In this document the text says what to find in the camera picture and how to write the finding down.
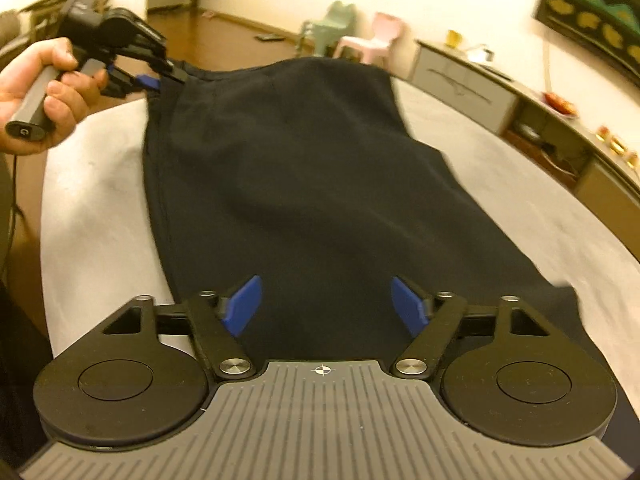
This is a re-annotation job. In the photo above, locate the black clothing garment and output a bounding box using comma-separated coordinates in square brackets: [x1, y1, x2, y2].
[143, 58, 593, 364]

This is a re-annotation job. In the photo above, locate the person's left hand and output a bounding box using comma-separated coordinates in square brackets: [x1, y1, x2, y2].
[1, 38, 108, 156]

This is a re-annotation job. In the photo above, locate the grey table cloth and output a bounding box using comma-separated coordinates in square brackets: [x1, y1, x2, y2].
[41, 80, 639, 380]

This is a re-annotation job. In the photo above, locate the green plastic chair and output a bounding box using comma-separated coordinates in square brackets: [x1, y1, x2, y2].
[295, 0, 357, 58]

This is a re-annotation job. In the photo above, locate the pink plastic chair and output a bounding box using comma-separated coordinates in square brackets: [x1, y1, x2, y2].
[333, 12, 404, 68]

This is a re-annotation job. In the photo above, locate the grey low cabinet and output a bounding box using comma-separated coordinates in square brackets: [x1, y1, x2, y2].
[409, 39, 639, 233]

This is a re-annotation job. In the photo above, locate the dark patterned wall tapestry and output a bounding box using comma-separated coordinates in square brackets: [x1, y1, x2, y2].
[534, 0, 639, 84]

